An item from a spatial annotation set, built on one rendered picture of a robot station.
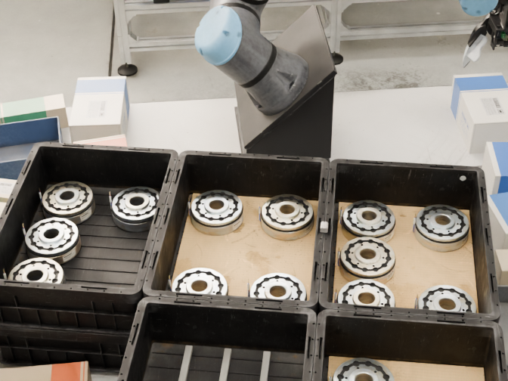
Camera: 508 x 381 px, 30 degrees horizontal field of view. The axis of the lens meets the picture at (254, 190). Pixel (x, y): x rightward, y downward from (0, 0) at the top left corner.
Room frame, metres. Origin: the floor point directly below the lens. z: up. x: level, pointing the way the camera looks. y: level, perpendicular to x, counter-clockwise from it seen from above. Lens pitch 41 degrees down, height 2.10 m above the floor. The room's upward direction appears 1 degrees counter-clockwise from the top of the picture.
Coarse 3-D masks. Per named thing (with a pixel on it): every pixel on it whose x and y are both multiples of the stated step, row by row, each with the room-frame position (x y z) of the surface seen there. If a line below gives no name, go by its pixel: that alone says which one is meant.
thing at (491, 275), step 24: (336, 168) 1.43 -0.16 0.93; (408, 168) 1.43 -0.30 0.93; (432, 168) 1.42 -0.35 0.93; (456, 168) 1.42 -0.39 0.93; (480, 168) 1.42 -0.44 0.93; (480, 192) 1.35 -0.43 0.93; (384, 312) 1.05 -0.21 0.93; (408, 312) 1.05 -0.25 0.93; (432, 312) 1.05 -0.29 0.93; (456, 312) 1.05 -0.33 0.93
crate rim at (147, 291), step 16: (256, 160) 1.46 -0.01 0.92; (272, 160) 1.46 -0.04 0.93; (288, 160) 1.46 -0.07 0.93; (304, 160) 1.45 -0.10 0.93; (320, 160) 1.45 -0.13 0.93; (176, 176) 1.41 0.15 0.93; (176, 192) 1.37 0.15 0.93; (320, 192) 1.36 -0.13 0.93; (320, 208) 1.31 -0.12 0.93; (160, 224) 1.28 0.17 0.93; (320, 224) 1.28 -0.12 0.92; (160, 240) 1.23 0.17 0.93; (320, 240) 1.22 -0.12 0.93; (320, 256) 1.18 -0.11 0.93; (320, 272) 1.15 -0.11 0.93; (144, 288) 1.12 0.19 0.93; (272, 304) 1.07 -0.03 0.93; (288, 304) 1.07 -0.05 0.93; (304, 304) 1.07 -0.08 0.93
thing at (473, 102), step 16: (464, 80) 1.93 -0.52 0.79; (480, 80) 1.92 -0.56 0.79; (496, 80) 1.92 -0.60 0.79; (464, 96) 1.86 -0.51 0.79; (480, 96) 1.86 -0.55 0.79; (496, 96) 1.86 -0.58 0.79; (464, 112) 1.83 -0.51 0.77; (480, 112) 1.79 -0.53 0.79; (496, 112) 1.79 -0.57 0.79; (464, 128) 1.81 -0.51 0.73; (480, 128) 1.75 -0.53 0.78; (496, 128) 1.75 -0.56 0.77; (480, 144) 1.75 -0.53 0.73
